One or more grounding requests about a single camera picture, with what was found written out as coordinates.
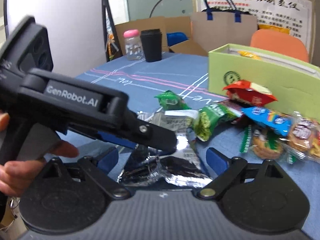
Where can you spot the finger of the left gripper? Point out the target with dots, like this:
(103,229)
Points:
(104,136)

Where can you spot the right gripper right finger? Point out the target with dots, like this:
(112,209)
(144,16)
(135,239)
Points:
(228,170)

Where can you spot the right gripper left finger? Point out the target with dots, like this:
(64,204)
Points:
(97,169)

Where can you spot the person left hand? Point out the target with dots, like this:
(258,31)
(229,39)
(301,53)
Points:
(16,176)

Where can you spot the green biscuit packet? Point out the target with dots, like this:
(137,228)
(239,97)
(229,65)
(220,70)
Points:
(262,142)

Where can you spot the large silver snack bag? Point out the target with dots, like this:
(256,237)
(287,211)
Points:
(181,167)

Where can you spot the green pea snack packet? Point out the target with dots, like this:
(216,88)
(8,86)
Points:
(211,116)

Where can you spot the blue striped tablecloth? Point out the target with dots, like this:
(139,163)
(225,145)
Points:
(185,75)

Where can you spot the blue cookie packet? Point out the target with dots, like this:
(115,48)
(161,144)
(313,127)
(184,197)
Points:
(265,117)

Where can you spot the green snack bag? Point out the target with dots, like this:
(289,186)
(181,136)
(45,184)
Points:
(169,100)

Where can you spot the round biscuit packet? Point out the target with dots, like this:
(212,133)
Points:
(302,141)

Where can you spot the red snack bag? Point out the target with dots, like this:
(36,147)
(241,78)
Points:
(249,93)

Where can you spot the pink lid clear bottle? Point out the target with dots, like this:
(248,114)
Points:
(133,45)

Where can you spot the green cardboard box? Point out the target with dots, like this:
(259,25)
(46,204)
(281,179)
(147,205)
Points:
(293,82)

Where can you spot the black cup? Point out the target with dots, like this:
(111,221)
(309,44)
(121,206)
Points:
(152,44)

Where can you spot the yellow snack bag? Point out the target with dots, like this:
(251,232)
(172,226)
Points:
(248,55)

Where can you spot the blue object in box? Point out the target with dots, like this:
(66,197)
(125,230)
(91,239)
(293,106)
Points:
(176,38)

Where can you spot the orange chair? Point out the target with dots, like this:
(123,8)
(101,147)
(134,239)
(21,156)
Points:
(280,43)

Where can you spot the brown paper bag blue handles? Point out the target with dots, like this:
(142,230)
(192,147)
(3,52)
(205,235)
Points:
(213,27)

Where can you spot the wall poster chinese text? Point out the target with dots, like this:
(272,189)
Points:
(296,16)

